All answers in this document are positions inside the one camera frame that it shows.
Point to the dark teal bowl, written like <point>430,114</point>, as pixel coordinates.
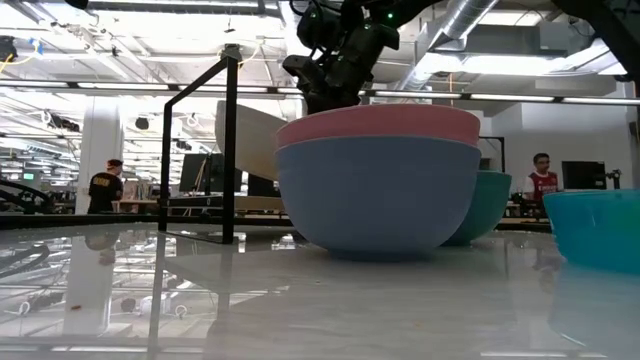
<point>487,205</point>

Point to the black metal shelf frame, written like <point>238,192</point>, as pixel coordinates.
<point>230,150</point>

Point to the bright turquoise bowl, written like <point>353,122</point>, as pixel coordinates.
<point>595,230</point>

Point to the black rounded overhead mount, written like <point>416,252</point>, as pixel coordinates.
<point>76,3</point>

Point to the black computer monitor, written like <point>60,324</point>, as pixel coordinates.
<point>197,172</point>
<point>583,175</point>

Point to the slate blue bowl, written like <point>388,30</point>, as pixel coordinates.
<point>375,195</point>

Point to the white bowl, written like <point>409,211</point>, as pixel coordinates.
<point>247,140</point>

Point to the pink bowl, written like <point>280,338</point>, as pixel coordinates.
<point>380,122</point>

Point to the white building column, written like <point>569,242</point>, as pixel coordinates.
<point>100,150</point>

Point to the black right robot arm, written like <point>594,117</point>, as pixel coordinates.
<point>615,35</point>

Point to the black background metal frame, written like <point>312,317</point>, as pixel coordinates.
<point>501,150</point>

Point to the green exit sign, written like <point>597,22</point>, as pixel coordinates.
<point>28,176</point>

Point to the light wooden shelf board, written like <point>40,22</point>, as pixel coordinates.
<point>255,202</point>

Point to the long ceiling light strip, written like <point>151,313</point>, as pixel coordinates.
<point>500,97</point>

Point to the person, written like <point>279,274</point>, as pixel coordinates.
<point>542,182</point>
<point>105,190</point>

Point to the silver ribbed ventilation duct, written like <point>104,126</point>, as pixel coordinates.
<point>455,25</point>

